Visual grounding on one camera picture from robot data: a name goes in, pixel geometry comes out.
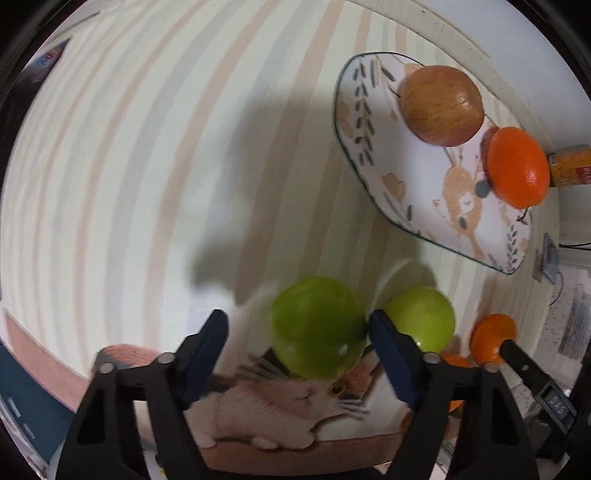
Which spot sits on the bright orange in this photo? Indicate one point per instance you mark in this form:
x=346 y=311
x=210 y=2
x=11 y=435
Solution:
x=455 y=361
x=517 y=166
x=489 y=337

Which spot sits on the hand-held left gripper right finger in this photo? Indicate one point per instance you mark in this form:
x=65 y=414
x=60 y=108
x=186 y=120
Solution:
x=392 y=357

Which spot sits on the blue cabinet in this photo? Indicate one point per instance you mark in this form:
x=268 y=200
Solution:
x=27 y=406

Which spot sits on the blue phone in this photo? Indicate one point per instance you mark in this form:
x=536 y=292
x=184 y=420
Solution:
x=551 y=258

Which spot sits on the reddish brown apple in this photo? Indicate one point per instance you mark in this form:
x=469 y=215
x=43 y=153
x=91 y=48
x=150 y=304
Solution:
x=438 y=106

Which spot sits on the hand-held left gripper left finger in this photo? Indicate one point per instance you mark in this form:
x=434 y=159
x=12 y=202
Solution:
x=207 y=353

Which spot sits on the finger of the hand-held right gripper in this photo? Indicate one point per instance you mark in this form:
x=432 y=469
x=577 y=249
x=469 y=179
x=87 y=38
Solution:
x=524 y=364

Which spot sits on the striped mat with cat print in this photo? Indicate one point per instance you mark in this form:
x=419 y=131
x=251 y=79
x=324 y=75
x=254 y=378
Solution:
x=138 y=184

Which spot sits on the small green apple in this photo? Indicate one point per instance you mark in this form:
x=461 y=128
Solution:
x=425 y=318

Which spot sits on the dark sauce bottle yellow label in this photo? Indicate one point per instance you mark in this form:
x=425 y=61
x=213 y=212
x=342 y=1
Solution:
x=572 y=166

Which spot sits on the deer print oval plate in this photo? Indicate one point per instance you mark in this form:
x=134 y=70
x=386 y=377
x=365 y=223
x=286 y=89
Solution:
x=415 y=184

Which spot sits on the large green apple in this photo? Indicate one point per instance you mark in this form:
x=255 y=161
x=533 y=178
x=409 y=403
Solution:
x=314 y=323

